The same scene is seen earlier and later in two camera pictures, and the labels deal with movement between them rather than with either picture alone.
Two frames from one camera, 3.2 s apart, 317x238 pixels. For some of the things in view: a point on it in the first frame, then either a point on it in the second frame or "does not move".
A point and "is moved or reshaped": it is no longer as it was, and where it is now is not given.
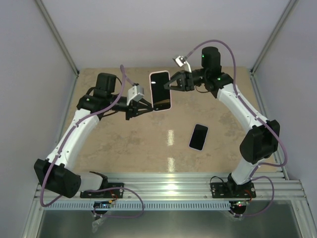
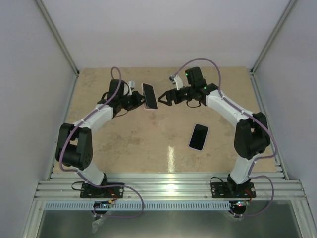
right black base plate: x=230 y=190 does not move
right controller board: x=238 y=204 does not move
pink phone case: x=151 y=92 → x=155 y=97
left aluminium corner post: x=58 y=37 does not move
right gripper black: x=184 y=81 → x=172 y=92
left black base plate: x=110 y=194 does not move
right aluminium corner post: x=285 y=15 does not move
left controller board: x=102 y=204 does not move
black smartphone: x=160 y=95 is moved or reshaped
